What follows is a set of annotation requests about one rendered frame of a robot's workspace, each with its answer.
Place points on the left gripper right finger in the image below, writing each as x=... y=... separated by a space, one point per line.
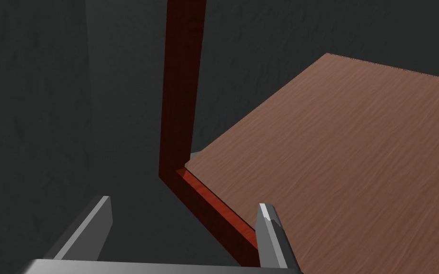
x=273 y=243

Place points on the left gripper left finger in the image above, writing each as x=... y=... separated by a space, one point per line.
x=90 y=233

